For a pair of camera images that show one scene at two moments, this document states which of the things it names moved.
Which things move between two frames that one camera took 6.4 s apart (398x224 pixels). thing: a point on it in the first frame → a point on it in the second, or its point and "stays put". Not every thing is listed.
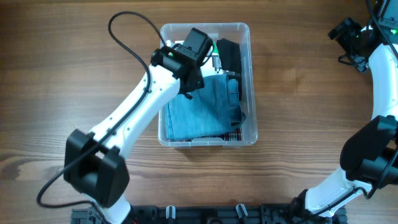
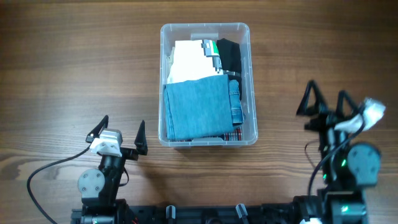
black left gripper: [199, 83] → [141, 147]
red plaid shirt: [233, 135] stays put
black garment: [230, 56] stays put
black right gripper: [354, 28] → [327, 117]
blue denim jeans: [214, 109] stays put
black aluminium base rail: [270, 214] stays put
